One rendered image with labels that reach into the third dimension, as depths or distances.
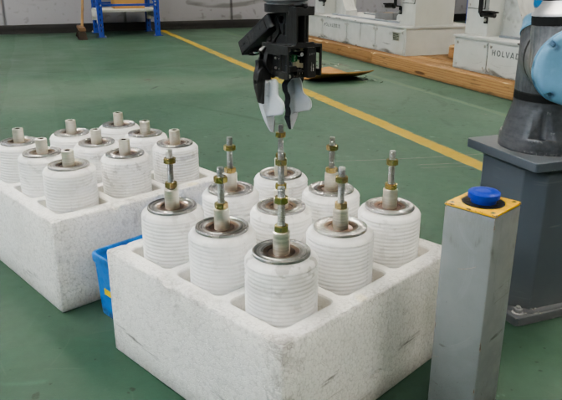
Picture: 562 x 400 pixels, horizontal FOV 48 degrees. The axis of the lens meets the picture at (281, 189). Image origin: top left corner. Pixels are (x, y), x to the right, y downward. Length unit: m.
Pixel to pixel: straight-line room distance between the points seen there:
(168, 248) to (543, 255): 0.64
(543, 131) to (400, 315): 0.42
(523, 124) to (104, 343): 0.80
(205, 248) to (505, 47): 2.78
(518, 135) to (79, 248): 0.80
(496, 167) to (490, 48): 2.40
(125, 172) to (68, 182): 0.12
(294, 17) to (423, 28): 3.33
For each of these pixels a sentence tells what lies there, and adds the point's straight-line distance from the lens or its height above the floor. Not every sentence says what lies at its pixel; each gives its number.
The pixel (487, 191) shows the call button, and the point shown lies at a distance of 0.84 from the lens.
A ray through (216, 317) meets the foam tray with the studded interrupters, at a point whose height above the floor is 0.17.
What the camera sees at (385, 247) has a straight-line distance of 0.96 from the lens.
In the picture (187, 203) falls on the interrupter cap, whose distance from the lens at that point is 0.99.
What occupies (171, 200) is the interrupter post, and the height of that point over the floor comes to 0.27.
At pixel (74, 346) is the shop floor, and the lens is 1.14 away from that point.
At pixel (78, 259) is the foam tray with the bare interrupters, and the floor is 0.10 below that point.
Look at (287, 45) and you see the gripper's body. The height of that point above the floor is 0.48.
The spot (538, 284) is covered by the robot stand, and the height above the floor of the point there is 0.07.
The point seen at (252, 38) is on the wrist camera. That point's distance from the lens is 1.10.
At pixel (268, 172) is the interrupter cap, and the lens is 1.13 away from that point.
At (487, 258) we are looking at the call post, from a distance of 0.83.
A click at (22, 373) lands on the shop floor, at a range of 1.10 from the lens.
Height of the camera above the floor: 0.59
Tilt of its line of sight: 19 degrees down
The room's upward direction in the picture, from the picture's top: straight up
